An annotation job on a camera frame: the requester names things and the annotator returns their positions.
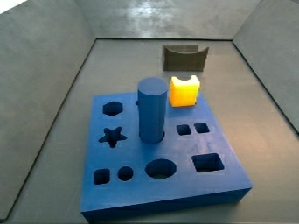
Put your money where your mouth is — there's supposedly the blue shape-sorter board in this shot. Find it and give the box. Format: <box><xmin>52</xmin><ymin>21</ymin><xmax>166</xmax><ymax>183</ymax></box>
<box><xmin>79</xmin><ymin>93</ymin><xmax>252</xmax><ymax>224</ymax></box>

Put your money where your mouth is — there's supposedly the blue cylinder peg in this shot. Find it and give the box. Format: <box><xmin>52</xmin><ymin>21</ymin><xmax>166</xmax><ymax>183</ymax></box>
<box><xmin>138</xmin><ymin>77</ymin><xmax>168</xmax><ymax>144</ymax></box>

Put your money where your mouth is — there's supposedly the yellow notched block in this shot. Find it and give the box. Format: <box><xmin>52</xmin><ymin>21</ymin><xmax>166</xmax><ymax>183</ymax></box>
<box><xmin>170</xmin><ymin>75</ymin><xmax>200</xmax><ymax>107</ymax></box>

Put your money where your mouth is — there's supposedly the black curved stand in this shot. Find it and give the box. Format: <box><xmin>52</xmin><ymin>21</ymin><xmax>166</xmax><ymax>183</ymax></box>
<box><xmin>163</xmin><ymin>45</ymin><xmax>210</xmax><ymax>72</ymax></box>

